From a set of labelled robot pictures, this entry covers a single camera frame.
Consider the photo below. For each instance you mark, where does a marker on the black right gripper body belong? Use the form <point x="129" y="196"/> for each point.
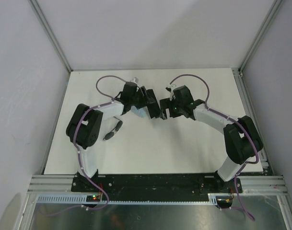
<point x="176" y="109"/>

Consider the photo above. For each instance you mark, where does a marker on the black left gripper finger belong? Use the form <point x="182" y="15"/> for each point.
<point x="143" y="96"/>
<point x="153" y="108"/>

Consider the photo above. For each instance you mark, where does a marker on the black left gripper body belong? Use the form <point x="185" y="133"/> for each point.
<point x="137" y="100"/>

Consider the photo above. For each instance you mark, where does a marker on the light blue cleaning cloth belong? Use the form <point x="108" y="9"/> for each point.
<point x="139" y="112"/>

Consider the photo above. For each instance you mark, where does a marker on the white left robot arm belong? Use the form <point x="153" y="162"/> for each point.
<point x="85" y="124"/>

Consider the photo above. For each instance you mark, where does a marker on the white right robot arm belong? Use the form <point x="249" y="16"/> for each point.
<point x="241" y="138"/>

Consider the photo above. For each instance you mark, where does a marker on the dark aviator sunglasses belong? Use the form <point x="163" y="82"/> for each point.
<point x="109" y="135"/>

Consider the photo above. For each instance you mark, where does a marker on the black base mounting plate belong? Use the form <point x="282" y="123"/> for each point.
<point x="203" y="182"/>

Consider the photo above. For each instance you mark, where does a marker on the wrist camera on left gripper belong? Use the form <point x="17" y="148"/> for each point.
<point x="135" y="80"/>

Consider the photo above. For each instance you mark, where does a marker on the aluminium frame rail right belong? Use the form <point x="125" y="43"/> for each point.
<point x="249" y="110"/>

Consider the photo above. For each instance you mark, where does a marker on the aluminium frame post left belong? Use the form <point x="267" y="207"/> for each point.
<point x="50" y="34"/>

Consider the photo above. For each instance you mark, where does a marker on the aluminium frame post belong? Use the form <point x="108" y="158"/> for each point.
<point x="266" y="24"/>
<point x="50" y="34"/>

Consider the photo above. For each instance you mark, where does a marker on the white slotted cable duct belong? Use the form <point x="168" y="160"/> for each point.
<point x="211" y="199"/>

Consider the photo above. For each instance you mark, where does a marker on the aluminium frame post right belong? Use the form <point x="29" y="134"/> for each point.
<point x="266" y="24"/>

